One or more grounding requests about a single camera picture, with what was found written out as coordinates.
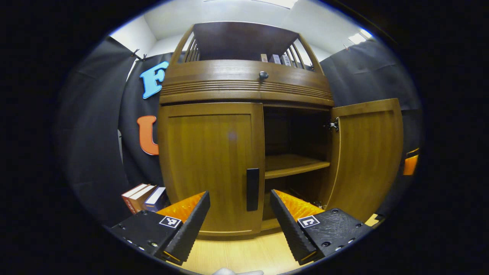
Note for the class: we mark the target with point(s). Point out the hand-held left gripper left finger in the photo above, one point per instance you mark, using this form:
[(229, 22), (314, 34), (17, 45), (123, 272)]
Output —
[(193, 229)]

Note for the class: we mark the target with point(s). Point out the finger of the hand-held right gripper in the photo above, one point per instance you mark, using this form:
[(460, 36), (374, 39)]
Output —
[(410, 165)]

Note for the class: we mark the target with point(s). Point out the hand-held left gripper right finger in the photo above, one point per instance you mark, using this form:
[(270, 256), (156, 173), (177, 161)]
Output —
[(292, 233)]

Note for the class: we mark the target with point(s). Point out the wooden shoe cabinet door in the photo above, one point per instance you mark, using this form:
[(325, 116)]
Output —
[(206, 160), (366, 152)]

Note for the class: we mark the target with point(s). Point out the wooden double-door shoe cabinet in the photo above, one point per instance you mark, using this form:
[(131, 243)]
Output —
[(244, 88)]

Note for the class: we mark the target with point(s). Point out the wooden cabinet inner shelf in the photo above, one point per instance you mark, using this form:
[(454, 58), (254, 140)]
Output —
[(290, 165)]

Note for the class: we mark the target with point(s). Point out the metal door hinge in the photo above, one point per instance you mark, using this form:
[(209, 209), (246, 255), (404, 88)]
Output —
[(333, 125)]

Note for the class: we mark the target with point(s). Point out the wooden cabinet drawer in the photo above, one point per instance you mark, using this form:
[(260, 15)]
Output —
[(229, 82)]

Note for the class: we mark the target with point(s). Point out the blue cover book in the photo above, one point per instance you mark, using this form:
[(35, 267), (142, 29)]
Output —
[(156, 198)]

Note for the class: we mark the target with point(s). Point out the brown cover book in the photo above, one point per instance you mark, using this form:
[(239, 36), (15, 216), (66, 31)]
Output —
[(140, 196)]

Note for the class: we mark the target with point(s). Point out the red cover book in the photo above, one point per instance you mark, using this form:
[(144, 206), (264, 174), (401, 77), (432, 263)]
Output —
[(130, 198)]

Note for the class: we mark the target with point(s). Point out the small ceiling light panel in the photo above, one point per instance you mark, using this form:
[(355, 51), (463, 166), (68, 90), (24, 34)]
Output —
[(360, 37)]

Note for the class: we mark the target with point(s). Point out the black backdrop cloth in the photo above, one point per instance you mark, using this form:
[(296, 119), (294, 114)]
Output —
[(91, 133)]

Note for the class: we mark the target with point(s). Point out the black round drawer knob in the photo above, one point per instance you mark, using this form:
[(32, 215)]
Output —
[(263, 75)]

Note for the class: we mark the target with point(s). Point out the white upright book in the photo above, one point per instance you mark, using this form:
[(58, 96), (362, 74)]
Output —
[(285, 60)]

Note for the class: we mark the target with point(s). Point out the large ceiling light panel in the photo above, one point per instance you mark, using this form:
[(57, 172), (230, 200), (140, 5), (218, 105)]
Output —
[(275, 3)]

